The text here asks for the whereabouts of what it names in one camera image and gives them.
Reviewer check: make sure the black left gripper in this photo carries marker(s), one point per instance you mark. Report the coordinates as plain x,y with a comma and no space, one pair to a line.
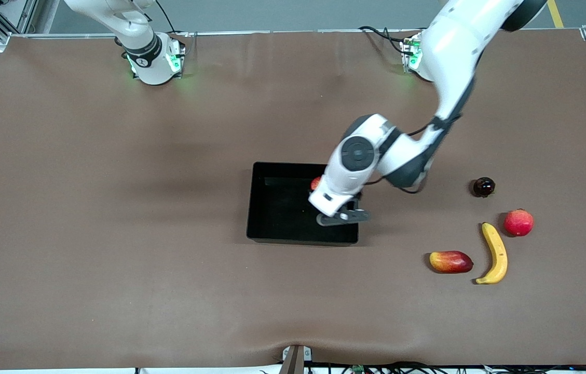
350,205

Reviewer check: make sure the red yellow apple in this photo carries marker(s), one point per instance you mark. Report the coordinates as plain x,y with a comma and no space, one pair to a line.
316,183

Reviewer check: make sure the black plastic box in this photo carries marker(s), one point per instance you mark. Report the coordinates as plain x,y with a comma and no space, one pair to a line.
282,213

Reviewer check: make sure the yellow banana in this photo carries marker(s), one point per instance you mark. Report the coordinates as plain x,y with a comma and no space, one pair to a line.
495,249

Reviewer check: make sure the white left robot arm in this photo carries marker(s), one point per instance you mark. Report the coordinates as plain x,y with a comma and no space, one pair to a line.
453,47

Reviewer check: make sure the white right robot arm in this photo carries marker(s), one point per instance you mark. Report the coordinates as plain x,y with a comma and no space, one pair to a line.
150,65

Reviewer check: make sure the red yellow mango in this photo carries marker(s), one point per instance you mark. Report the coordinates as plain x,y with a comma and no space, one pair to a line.
451,262

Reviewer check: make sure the dark purple plum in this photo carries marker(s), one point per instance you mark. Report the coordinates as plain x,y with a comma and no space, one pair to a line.
484,187

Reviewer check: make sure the large table cover mat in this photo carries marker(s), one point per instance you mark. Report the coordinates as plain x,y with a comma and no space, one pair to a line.
116,208

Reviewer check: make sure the red round pomegranate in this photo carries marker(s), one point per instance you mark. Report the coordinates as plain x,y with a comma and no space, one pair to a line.
519,222

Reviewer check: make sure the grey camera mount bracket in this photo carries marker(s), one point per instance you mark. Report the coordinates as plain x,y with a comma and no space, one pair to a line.
294,359

